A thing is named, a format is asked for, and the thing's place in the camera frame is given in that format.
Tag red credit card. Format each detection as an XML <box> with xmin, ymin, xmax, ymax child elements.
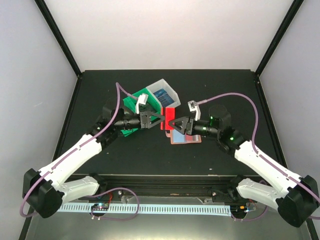
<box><xmin>185</xmin><ymin>135</ymin><xmax>201</xmax><ymax>142</ymax></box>
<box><xmin>160</xmin><ymin>107</ymin><xmax>176</xmax><ymax>131</ymax></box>

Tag pink leather card holder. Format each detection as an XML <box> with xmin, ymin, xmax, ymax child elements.
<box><xmin>165</xmin><ymin>129</ymin><xmax>202</xmax><ymax>145</ymax></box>

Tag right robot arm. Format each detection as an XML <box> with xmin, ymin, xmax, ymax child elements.
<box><xmin>168</xmin><ymin>105</ymin><xmax>320</xmax><ymax>228</ymax></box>

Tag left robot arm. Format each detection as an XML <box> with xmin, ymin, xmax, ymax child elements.
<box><xmin>22</xmin><ymin>107</ymin><xmax>165</xmax><ymax>218</ymax></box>

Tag green bin with black cards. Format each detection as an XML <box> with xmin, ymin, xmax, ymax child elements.
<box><xmin>123</xmin><ymin>88</ymin><xmax>162</xmax><ymax>114</ymax></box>

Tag green bin with red cards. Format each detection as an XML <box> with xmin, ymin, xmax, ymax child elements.
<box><xmin>121</xmin><ymin>96</ymin><xmax>138</xmax><ymax>137</ymax></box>

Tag blue credit card stack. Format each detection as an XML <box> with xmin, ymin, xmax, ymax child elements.
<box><xmin>153</xmin><ymin>88</ymin><xmax>175</xmax><ymax>107</ymax></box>

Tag white bin with blue cards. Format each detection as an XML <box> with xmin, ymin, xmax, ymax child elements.
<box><xmin>146</xmin><ymin>78</ymin><xmax>181</xmax><ymax>108</ymax></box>

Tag right circuit board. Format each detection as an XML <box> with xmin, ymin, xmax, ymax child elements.
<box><xmin>230</xmin><ymin>205</ymin><xmax>251</xmax><ymax>215</ymax></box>

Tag circuit board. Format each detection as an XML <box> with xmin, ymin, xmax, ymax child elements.
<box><xmin>230</xmin><ymin>205</ymin><xmax>251</xmax><ymax>215</ymax></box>
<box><xmin>90</xmin><ymin>203</ymin><xmax>110</xmax><ymax>212</ymax></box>

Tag left circuit board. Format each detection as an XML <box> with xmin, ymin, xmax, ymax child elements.
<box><xmin>90</xmin><ymin>203</ymin><xmax>110</xmax><ymax>212</ymax></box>

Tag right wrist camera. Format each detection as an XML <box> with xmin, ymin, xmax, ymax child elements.
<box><xmin>187</xmin><ymin>100</ymin><xmax>201</xmax><ymax>121</ymax></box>

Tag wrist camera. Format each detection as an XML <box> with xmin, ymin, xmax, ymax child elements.
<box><xmin>187</xmin><ymin>100</ymin><xmax>201</xmax><ymax>121</ymax></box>
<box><xmin>135</xmin><ymin>93</ymin><xmax>149</xmax><ymax>114</ymax></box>

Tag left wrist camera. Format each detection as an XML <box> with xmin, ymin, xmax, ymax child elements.
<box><xmin>135</xmin><ymin>93</ymin><xmax>149</xmax><ymax>114</ymax></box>

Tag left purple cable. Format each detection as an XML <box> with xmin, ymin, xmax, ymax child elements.
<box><xmin>20</xmin><ymin>82</ymin><xmax>140</xmax><ymax>222</ymax></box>

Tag purple cable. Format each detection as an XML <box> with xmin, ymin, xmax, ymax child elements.
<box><xmin>194</xmin><ymin>92</ymin><xmax>320</xmax><ymax>223</ymax></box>
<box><xmin>20</xmin><ymin>82</ymin><xmax>140</xmax><ymax>222</ymax></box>

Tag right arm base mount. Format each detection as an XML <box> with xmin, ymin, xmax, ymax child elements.
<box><xmin>210</xmin><ymin>184</ymin><xmax>249</xmax><ymax>203</ymax></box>

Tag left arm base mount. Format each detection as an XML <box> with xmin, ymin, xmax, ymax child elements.
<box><xmin>81</xmin><ymin>173</ymin><xmax>127</xmax><ymax>199</ymax></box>

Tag white slotted cable duct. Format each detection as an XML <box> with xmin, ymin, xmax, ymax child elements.
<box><xmin>58</xmin><ymin>202</ymin><xmax>232</xmax><ymax>217</ymax></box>

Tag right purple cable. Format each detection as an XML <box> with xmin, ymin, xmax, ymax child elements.
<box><xmin>194</xmin><ymin>92</ymin><xmax>320</xmax><ymax>223</ymax></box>

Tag left black frame post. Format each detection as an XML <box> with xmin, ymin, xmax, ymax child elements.
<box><xmin>34</xmin><ymin>0</ymin><xmax>82</xmax><ymax>77</ymax></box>

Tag black frame post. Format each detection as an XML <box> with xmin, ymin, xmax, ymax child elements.
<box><xmin>34</xmin><ymin>0</ymin><xmax>82</xmax><ymax>77</ymax></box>
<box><xmin>255</xmin><ymin>0</ymin><xmax>304</xmax><ymax>77</ymax></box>

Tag right black frame post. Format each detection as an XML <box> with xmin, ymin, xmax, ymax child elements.
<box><xmin>255</xmin><ymin>0</ymin><xmax>304</xmax><ymax>77</ymax></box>

